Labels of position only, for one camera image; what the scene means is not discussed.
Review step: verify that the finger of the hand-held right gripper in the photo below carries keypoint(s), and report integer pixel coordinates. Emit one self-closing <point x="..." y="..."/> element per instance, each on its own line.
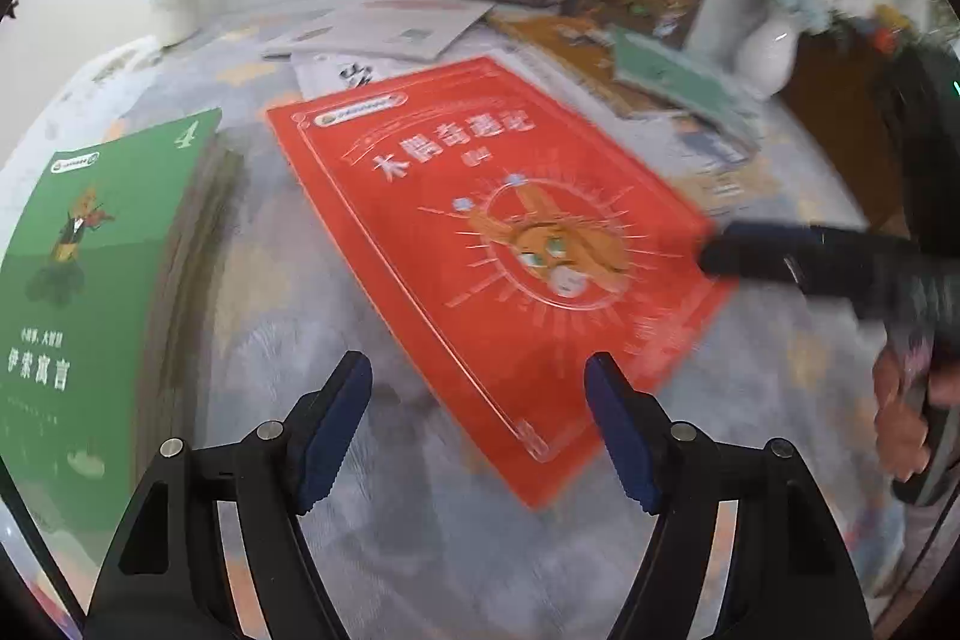
<point x="780" y="261"/>

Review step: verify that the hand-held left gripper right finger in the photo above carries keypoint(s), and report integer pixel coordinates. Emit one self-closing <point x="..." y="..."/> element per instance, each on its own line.
<point x="619" y="437"/>

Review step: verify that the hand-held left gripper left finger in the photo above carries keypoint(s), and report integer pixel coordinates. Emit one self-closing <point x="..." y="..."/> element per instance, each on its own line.
<point x="334" y="437"/>

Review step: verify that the red book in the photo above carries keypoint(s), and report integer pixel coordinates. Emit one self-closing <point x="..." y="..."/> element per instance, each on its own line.
<point x="450" y="280"/>

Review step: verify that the teal book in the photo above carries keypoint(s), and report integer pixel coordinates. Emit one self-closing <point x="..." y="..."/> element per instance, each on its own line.
<point x="667" y="70"/>

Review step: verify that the dark green book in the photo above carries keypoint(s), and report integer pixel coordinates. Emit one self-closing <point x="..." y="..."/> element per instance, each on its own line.
<point x="97" y="310"/>

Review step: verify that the orange brown book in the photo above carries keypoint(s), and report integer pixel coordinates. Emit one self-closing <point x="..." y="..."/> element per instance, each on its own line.
<point x="555" y="44"/>

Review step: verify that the white book brown figure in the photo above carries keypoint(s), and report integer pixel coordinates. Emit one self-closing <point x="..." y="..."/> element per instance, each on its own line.
<point x="375" y="25"/>

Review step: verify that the person's right hand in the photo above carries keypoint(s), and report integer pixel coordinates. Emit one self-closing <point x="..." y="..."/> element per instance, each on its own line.
<point x="900" y="422"/>

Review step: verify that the brown wooden cabinet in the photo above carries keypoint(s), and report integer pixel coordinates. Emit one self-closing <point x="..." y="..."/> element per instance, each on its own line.
<point x="832" y="123"/>

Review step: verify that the white ribbed vase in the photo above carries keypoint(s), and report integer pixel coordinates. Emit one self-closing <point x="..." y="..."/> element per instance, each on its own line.
<point x="765" y="59"/>

